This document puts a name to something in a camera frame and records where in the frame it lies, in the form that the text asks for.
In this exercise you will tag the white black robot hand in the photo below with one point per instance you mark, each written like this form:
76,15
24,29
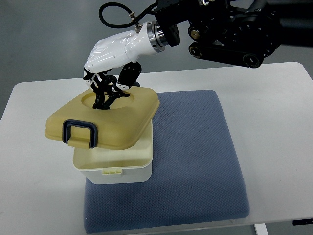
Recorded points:
121,49

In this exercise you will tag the yellow storage box lid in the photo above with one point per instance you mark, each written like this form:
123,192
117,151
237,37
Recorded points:
78,124

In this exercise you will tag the blue fabric cushion mat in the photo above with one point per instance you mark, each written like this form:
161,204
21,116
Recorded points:
196,174

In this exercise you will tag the white storage box base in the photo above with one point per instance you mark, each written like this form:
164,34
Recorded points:
105,166

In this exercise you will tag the white table leg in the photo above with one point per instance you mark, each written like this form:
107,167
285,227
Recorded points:
260,229

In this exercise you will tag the black table control panel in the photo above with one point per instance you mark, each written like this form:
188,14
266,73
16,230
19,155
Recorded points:
302,222

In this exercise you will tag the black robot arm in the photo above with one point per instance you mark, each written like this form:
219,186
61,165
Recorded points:
237,36

